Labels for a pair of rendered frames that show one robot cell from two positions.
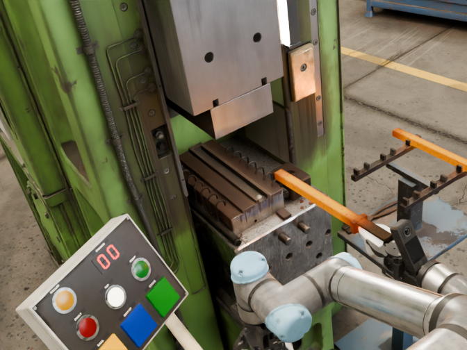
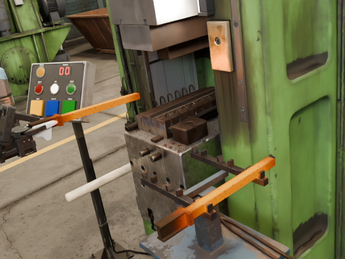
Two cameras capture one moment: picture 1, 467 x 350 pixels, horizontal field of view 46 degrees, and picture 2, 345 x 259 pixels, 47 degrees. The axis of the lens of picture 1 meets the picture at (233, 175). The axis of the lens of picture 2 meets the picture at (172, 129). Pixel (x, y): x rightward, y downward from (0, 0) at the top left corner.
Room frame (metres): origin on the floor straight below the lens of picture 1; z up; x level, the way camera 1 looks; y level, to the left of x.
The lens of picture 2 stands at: (1.20, -1.60, 1.55)
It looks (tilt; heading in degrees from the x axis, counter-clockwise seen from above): 22 degrees down; 81
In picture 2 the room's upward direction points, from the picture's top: 9 degrees counter-clockwise
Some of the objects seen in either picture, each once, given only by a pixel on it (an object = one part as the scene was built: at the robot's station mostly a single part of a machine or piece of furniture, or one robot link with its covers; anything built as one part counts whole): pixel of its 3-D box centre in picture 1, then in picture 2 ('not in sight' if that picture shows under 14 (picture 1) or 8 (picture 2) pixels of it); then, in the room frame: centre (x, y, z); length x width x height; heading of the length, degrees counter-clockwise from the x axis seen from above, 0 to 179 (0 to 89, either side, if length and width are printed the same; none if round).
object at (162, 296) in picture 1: (162, 296); (69, 108); (1.01, 0.24, 1.01); 0.07 x 0.05 x 0.07; 143
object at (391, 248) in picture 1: (409, 264); (13, 143); (0.87, -0.36, 1.11); 0.12 x 0.08 x 0.09; 28
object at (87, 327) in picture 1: (87, 327); (38, 88); (0.87, 0.39, 1.09); 0.05 x 0.03 x 0.04; 118
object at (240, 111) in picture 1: (203, 87); (176, 26); (1.52, 0.04, 1.32); 0.42 x 0.20 x 0.10; 28
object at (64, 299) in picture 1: (64, 300); (40, 71); (0.90, 0.43, 1.16); 0.05 x 0.03 x 0.04; 118
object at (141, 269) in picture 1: (141, 269); (71, 88); (1.03, 0.27, 1.09); 0.05 x 0.03 x 0.04; 118
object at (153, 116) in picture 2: (226, 170); (190, 101); (1.54, 0.02, 0.99); 0.42 x 0.05 x 0.01; 28
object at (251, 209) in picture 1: (222, 182); (187, 108); (1.52, 0.04, 0.96); 0.42 x 0.20 x 0.09; 28
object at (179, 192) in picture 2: (412, 167); (200, 174); (1.41, -0.57, 0.97); 0.23 x 0.06 x 0.02; 27
